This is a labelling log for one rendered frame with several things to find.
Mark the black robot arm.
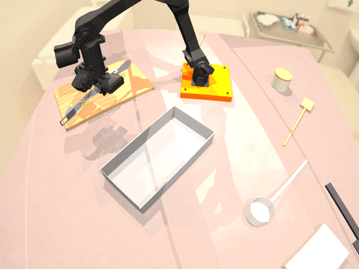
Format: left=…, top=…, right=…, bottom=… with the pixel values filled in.
left=54, top=0, right=215, bottom=93

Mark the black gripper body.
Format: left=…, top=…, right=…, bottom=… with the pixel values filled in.
left=75, top=55, right=124, bottom=94

